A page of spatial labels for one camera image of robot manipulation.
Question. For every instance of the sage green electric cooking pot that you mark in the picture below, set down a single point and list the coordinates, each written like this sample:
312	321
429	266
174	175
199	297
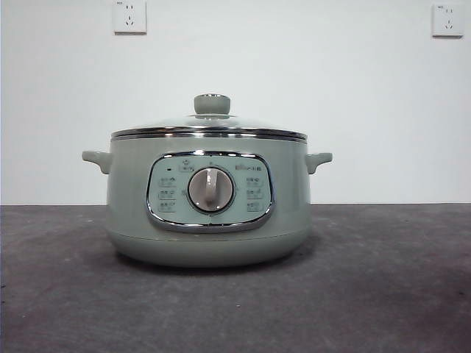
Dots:
129	206

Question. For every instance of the white wall socket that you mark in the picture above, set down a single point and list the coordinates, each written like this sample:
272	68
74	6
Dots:
447	20
130	16

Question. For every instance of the glass lid with green knob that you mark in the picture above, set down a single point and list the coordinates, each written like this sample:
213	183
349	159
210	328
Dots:
212	104

